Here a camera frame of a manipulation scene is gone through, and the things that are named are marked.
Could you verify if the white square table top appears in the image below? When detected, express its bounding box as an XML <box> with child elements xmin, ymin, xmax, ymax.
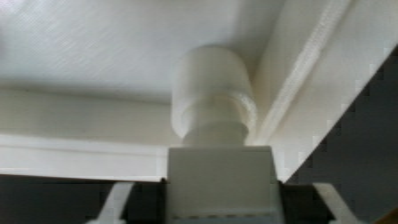
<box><xmin>0</xmin><ymin>0</ymin><xmax>398</xmax><ymax>181</ymax></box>

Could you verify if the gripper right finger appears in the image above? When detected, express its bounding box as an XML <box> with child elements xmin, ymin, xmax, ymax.
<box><xmin>278</xmin><ymin>181</ymin><xmax>358</xmax><ymax>224</ymax></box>

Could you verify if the white table leg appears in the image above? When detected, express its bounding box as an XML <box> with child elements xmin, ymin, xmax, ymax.
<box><xmin>168</xmin><ymin>47</ymin><xmax>285</xmax><ymax>224</ymax></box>

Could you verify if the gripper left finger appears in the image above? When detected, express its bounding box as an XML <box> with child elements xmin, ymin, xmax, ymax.
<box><xmin>86</xmin><ymin>181</ymin><xmax>168</xmax><ymax>224</ymax></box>

